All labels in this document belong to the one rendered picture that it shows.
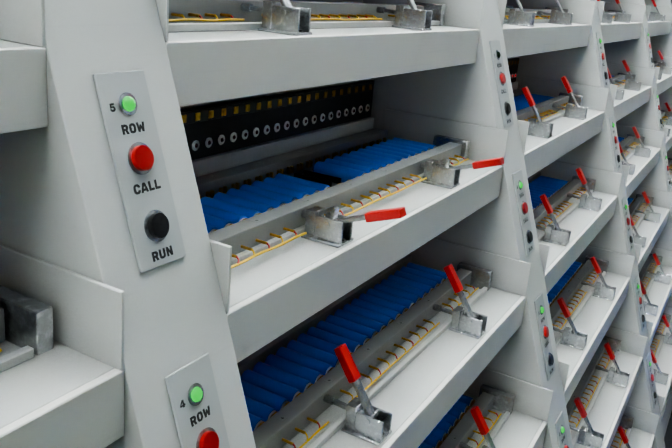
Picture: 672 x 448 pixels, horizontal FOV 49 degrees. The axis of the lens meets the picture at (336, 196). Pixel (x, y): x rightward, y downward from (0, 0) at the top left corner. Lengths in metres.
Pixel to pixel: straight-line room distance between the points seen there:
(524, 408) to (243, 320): 0.68
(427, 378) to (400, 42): 0.37
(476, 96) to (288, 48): 0.47
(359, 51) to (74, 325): 0.40
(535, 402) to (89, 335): 0.79
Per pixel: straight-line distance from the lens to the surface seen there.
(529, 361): 1.12
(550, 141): 1.28
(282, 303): 0.58
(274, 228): 0.64
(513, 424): 1.12
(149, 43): 0.50
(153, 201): 0.47
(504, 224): 1.06
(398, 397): 0.78
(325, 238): 0.66
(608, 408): 1.59
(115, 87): 0.47
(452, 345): 0.90
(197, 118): 0.75
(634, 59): 2.40
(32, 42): 0.45
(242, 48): 0.57
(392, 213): 0.62
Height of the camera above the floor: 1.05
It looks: 7 degrees down
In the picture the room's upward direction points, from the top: 11 degrees counter-clockwise
